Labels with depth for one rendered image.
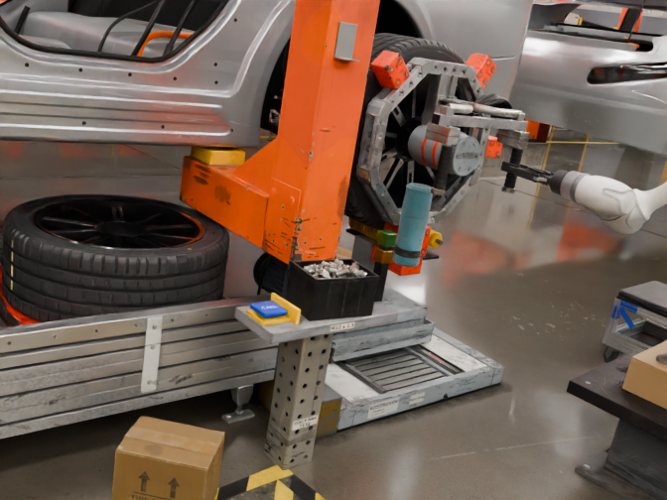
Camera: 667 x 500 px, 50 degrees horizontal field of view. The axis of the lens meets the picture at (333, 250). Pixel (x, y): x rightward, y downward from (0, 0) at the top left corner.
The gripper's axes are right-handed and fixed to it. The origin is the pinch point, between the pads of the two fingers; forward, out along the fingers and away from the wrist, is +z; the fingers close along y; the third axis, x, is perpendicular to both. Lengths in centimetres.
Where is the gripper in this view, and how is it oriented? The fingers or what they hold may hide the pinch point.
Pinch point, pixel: (514, 168)
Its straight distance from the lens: 243.6
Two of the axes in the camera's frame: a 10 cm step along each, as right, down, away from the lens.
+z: -6.2, -3.3, 7.2
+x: 1.6, -9.4, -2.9
